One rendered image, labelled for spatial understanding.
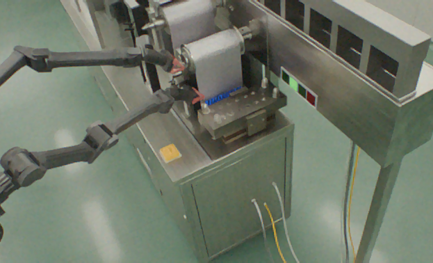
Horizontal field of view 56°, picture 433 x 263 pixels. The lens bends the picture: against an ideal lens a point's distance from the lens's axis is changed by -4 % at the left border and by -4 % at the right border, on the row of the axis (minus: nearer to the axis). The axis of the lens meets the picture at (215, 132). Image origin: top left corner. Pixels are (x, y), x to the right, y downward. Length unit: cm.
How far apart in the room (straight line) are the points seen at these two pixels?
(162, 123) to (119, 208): 104
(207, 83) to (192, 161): 37
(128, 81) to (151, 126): 44
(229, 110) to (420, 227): 153
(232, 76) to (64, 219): 167
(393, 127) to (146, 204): 196
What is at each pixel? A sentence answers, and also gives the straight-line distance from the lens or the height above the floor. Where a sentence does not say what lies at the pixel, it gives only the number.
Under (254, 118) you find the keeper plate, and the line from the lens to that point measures 195.
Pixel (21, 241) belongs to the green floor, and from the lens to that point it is 318.
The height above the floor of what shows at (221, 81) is 110.
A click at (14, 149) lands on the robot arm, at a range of 134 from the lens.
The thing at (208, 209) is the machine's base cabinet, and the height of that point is 58.
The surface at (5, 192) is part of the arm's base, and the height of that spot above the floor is 145.
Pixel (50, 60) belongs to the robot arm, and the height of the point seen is 145.
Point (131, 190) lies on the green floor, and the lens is 310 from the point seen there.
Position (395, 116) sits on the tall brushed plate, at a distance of 143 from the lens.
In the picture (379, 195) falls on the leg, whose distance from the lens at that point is 202.
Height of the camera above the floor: 233
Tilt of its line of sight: 44 degrees down
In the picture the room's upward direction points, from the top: 8 degrees counter-clockwise
